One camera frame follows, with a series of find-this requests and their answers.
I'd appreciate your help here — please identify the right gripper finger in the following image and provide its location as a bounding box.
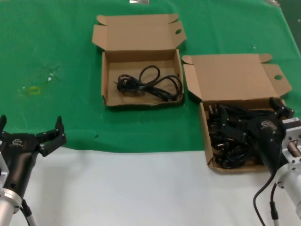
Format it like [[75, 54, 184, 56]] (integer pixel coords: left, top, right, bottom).
[[269, 96, 296, 120], [220, 112, 254, 144]]

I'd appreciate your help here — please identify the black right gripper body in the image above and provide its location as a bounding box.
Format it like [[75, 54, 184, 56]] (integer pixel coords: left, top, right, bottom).
[[248, 116, 287, 175]]

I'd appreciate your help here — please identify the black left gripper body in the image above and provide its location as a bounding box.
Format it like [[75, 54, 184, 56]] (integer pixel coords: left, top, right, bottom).
[[0, 133, 40, 196]]

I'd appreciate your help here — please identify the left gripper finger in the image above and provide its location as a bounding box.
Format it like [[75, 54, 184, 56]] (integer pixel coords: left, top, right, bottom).
[[35, 115, 68, 158], [0, 114, 8, 142]]

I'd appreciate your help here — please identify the black power cord bundle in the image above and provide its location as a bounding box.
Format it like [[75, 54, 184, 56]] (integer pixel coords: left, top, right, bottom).
[[114, 66, 183, 102], [211, 141, 261, 170], [208, 120, 226, 142], [208, 104, 226, 122]]

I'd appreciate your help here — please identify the open brown cardboard box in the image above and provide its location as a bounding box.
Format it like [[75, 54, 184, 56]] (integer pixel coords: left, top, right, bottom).
[[182, 53, 293, 175], [91, 13, 188, 109]]

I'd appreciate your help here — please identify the green table cloth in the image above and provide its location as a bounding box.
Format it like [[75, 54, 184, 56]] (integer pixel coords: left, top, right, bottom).
[[0, 0, 301, 153]]

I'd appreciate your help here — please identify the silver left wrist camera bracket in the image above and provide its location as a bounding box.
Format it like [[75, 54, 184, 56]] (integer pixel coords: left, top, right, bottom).
[[0, 150, 10, 189]]

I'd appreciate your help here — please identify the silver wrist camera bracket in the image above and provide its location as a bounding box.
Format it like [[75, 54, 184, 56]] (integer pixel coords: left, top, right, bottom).
[[282, 117, 301, 170], [0, 150, 10, 189]]

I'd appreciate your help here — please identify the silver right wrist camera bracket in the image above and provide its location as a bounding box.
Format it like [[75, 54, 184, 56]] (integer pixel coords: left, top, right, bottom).
[[282, 117, 301, 170]]

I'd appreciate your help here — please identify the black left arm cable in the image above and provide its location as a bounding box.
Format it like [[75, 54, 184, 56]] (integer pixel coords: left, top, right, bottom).
[[20, 199, 38, 226]]

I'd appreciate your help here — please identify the black looped right arm cable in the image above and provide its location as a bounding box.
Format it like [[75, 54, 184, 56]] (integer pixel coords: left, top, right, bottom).
[[253, 173, 277, 226]]

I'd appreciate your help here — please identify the black cable with grey plug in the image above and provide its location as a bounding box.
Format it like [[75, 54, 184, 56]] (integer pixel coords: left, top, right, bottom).
[[269, 182, 282, 226]]

